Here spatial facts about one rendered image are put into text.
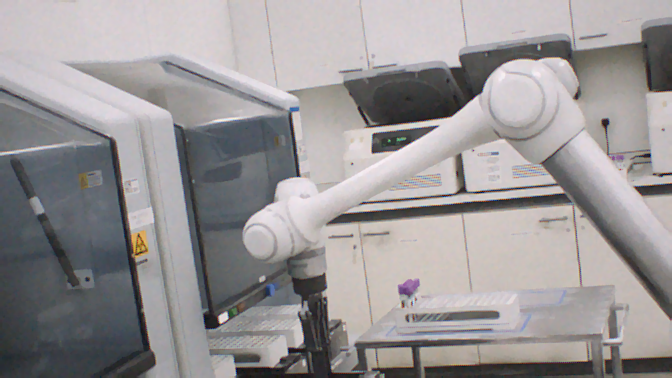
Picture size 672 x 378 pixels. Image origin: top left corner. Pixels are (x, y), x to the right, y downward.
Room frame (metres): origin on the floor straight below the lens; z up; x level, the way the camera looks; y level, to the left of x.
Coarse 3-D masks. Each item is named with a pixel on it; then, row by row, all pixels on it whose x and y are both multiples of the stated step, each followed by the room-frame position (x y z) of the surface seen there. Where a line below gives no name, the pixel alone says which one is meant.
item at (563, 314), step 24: (552, 288) 2.36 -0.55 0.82; (576, 288) 2.32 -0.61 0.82; (600, 288) 2.29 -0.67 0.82; (528, 312) 2.15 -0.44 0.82; (552, 312) 2.12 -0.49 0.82; (576, 312) 2.09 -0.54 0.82; (600, 312) 2.05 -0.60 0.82; (624, 312) 2.15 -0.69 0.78; (384, 336) 2.13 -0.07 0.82; (408, 336) 2.09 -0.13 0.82; (432, 336) 2.06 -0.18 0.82; (456, 336) 2.03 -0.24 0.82; (480, 336) 2.00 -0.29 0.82; (504, 336) 1.98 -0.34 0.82; (528, 336) 1.95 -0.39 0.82; (552, 336) 1.93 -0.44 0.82; (576, 336) 1.91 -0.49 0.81; (600, 336) 1.89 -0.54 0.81; (360, 360) 2.12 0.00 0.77; (600, 360) 1.90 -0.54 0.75
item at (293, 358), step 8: (296, 352) 2.10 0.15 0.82; (280, 360) 2.04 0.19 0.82; (288, 360) 2.04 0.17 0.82; (296, 360) 2.06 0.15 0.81; (304, 360) 2.09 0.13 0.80; (240, 368) 2.03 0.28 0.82; (248, 368) 2.02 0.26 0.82; (256, 368) 2.01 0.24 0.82; (264, 368) 2.00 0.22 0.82; (272, 368) 2.00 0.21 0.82; (280, 368) 1.99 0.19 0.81; (288, 368) 2.01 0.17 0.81; (296, 368) 2.04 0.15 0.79; (304, 368) 2.08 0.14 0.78
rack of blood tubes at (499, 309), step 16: (416, 304) 2.16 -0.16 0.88; (432, 304) 2.14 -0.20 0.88; (448, 304) 2.11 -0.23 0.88; (464, 304) 2.09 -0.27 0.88; (480, 304) 2.07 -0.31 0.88; (496, 304) 2.05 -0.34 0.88; (512, 304) 2.04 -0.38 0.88; (400, 320) 2.13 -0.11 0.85; (416, 320) 2.14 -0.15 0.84; (432, 320) 2.12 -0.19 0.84; (448, 320) 2.15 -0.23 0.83; (464, 320) 2.15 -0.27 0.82; (480, 320) 2.06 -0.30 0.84; (496, 320) 2.04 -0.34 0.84; (512, 320) 2.03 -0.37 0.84
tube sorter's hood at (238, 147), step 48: (144, 96) 2.02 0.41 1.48; (192, 96) 2.19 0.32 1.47; (240, 96) 2.39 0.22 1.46; (192, 144) 1.88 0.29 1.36; (240, 144) 2.10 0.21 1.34; (288, 144) 2.37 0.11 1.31; (192, 192) 1.85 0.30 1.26; (240, 192) 2.07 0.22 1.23; (240, 240) 2.03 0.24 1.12; (240, 288) 2.00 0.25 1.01
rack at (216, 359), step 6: (216, 360) 1.95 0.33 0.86; (222, 360) 1.95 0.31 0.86; (228, 360) 1.95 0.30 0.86; (216, 366) 1.90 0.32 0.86; (222, 366) 1.92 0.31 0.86; (228, 366) 1.94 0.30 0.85; (234, 366) 1.97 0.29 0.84; (216, 372) 1.89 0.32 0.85; (222, 372) 1.91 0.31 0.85; (228, 372) 1.94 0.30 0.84; (234, 372) 1.97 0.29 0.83
